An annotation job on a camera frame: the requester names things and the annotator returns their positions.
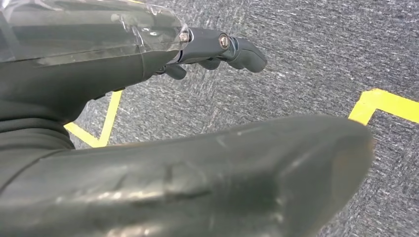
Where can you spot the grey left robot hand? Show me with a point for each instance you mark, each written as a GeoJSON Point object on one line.
{"type": "Point", "coordinates": [196, 183]}

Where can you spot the left robot arm sleeve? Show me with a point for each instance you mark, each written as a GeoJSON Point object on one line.
{"type": "Point", "coordinates": [29, 137]}

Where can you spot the yellow floor tape square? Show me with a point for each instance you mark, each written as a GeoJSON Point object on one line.
{"type": "Point", "coordinates": [386, 103]}
{"type": "Point", "coordinates": [109, 121]}

